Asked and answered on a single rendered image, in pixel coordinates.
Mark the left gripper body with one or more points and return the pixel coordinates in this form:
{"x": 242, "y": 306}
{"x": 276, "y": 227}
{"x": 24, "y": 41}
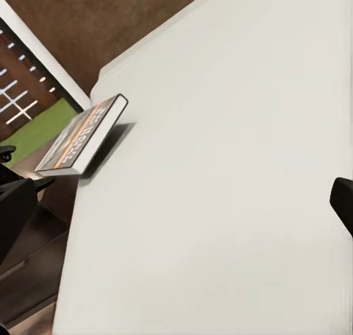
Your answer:
{"x": 7, "y": 175}

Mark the hardback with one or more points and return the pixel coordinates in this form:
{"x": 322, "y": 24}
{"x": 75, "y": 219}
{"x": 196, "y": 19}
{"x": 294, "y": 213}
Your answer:
{"x": 80, "y": 141}

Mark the fixed window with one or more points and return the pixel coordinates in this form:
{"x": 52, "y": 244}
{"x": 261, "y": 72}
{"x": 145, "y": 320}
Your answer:
{"x": 34, "y": 106}

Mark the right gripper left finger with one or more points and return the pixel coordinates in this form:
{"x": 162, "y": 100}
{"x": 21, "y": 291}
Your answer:
{"x": 18, "y": 201}

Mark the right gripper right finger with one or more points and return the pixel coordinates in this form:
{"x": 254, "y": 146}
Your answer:
{"x": 342, "y": 201}

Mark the nightstand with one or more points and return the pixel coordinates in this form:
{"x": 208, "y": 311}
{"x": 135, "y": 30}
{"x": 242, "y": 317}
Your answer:
{"x": 31, "y": 273}

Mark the bed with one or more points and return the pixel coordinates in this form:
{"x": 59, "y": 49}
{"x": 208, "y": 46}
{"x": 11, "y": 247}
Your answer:
{"x": 206, "y": 210}

